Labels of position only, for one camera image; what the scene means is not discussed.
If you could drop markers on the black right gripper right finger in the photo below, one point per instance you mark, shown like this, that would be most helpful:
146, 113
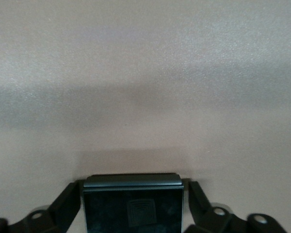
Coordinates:
220, 223

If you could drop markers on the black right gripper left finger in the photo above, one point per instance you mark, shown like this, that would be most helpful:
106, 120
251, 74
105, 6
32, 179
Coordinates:
58, 213

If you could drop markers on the black flip phone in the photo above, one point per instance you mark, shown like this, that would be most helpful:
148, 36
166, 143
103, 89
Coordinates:
111, 208

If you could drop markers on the brown table cover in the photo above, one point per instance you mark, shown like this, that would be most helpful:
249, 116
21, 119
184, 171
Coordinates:
145, 85

